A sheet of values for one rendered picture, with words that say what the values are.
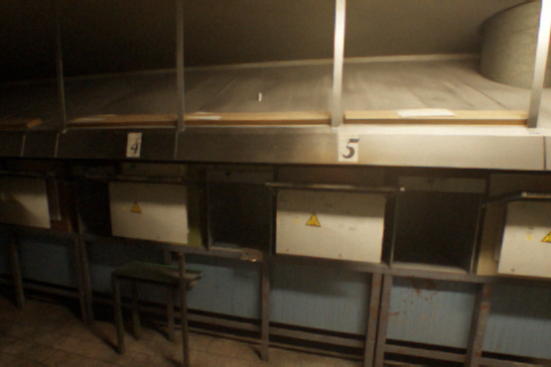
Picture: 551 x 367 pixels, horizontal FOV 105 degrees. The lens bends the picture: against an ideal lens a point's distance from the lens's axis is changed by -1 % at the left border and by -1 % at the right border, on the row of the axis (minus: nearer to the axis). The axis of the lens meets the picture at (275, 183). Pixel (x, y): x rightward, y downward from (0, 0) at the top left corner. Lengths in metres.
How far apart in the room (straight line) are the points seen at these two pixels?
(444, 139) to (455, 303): 1.13
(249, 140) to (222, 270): 1.06
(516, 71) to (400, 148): 1.11
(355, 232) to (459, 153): 0.63
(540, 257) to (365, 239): 0.89
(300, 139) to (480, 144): 0.80
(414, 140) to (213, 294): 1.69
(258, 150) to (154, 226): 0.96
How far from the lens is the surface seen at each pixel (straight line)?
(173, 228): 1.67
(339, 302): 1.79
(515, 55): 2.15
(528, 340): 2.31
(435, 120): 1.29
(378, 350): 1.97
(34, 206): 2.58
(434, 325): 2.01
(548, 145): 1.49
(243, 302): 1.91
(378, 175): 1.46
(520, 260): 1.77
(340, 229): 1.36
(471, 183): 1.64
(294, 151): 1.11
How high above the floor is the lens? 1.53
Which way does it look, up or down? 7 degrees down
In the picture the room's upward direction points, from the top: 1 degrees clockwise
